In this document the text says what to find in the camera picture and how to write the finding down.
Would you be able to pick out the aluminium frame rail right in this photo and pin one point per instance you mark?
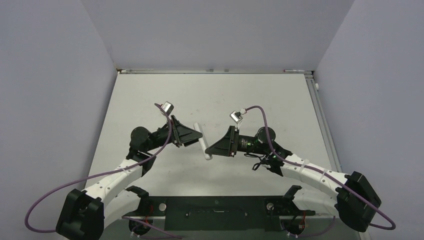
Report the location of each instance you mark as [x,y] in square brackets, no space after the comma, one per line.
[322,121]

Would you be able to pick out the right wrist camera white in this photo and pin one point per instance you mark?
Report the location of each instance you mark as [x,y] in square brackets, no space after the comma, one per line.
[237,117]

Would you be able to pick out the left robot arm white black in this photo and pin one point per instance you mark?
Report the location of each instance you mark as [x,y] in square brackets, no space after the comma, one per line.
[87,212]

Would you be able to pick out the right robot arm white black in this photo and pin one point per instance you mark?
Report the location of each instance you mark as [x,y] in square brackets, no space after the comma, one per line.
[347,196]

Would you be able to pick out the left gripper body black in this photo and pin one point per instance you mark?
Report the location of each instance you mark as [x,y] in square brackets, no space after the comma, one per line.
[160,137]

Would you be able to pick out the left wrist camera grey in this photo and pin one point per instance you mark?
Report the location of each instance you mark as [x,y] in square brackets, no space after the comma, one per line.
[167,107]

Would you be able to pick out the aluminium frame rail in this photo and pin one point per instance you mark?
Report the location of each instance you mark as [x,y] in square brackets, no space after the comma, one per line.
[214,71]
[322,121]

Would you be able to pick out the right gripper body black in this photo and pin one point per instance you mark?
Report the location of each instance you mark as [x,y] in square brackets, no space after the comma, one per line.
[245,143]

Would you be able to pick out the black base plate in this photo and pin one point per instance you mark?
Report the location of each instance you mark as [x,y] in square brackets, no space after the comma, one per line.
[219,213]

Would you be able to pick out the aluminium frame rail back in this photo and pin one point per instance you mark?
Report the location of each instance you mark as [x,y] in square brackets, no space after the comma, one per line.
[214,71]

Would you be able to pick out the white remote control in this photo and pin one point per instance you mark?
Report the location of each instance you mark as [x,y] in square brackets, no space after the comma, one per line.
[202,141]

